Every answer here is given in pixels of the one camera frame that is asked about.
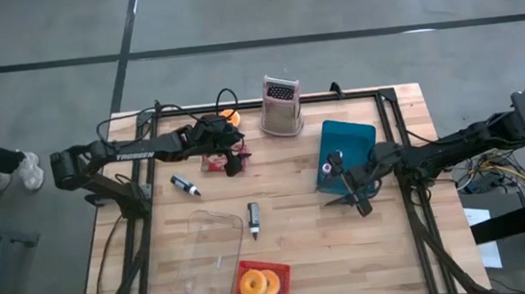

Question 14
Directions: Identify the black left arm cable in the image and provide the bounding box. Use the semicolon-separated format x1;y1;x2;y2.
92;86;244;149

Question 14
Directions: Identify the black cart base beam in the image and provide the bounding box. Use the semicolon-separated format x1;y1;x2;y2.
468;200;525;247

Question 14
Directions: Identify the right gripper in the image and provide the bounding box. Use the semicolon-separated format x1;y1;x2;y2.
319;141;410;222

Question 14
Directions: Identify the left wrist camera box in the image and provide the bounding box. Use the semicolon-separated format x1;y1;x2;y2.
222;152;246;179

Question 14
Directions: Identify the black aluminium table frame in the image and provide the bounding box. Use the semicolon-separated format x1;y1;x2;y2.
67;68;495;294

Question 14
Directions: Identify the grey marker pen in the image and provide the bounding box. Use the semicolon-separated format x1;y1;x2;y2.
246;202;263;242

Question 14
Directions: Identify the orange frosted donut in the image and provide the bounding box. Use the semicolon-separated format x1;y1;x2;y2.
218;107;243;130
237;267;270;294
260;268;283;294

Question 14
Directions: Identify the red plastic basket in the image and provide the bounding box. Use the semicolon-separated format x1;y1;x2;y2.
230;256;294;294

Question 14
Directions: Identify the white paper sheet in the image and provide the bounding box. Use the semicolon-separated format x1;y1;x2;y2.
462;205;504;273

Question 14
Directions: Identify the clear plastic container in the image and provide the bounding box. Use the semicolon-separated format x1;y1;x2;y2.
163;205;252;294

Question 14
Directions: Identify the teal plastic bin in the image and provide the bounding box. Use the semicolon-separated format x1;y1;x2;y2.
310;115;384;200

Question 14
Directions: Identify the metal box grater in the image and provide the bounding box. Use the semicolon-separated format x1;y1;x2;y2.
255;71;307;140

